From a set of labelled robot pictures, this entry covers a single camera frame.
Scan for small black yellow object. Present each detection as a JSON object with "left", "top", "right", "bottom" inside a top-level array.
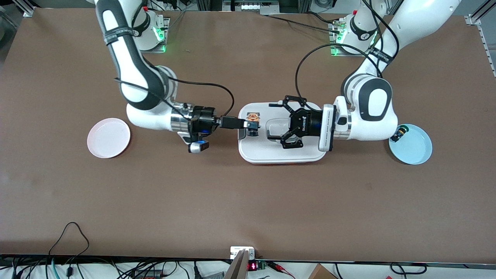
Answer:
[{"left": 246, "top": 111, "right": 261, "bottom": 137}]

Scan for white lidded lunch box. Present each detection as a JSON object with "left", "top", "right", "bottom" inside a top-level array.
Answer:
[{"left": 237, "top": 102, "right": 328, "bottom": 165}]

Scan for pink round plate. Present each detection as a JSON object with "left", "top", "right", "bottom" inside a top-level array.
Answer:
[{"left": 87, "top": 118, "right": 131, "bottom": 159}]

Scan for grey power strip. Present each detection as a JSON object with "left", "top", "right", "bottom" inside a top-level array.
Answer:
[{"left": 223, "top": 0, "right": 280, "bottom": 12}]

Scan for light blue round plate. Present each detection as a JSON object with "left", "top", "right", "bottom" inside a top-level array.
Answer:
[{"left": 389, "top": 124, "right": 433, "bottom": 165}]

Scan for small white box device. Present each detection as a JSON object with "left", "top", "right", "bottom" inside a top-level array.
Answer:
[{"left": 230, "top": 246, "right": 255, "bottom": 259}]

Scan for red clip leads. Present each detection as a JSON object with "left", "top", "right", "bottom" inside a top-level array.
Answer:
[{"left": 267, "top": 262, "right": 296, "bottom": 279}]

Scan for brown cardboard piece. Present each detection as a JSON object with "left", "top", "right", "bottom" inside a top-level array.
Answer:
[{"left": 308, "top": 263, "right": 338, "bottom": 279}]

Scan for grey metal bar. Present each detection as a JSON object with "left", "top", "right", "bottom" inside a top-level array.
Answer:
[{"left": 224, "top": 249, "right": 249, "bottom": 279}]

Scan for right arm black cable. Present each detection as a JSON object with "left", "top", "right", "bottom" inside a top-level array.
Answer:
[{"left": 114, "top": 77, "right": 235, "bottom": 119}]

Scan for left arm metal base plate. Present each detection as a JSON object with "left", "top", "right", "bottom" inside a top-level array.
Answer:
[{"left": 329, "top": 21, "right": 372, "bottom": 57}]

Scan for thin black table cable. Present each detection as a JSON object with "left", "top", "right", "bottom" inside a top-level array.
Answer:
[{"left": 265, "top": 12, "right": 343, "bottom": 35}]

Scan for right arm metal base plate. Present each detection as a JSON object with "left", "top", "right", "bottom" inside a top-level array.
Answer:
[{"left": 147, "top": 16, "right": 170, "bottom": 53}]

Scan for black cable loop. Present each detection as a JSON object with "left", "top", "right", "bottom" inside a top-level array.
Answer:
[{"left": 389, "top": 262, "right": 427, "bottom": 276}]

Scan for looped black cable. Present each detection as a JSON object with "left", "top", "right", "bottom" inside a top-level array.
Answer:
[{"left": 48, "top": 222, "right": 90, "bottom": 258}]

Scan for aluminium frame profile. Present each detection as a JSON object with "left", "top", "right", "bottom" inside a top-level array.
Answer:
[
  {"left": 464, "top": 14, "right": 496, "bottom": 78},
  {"left": 14, "top": 0, "right": 35, "bottom": 18}
]

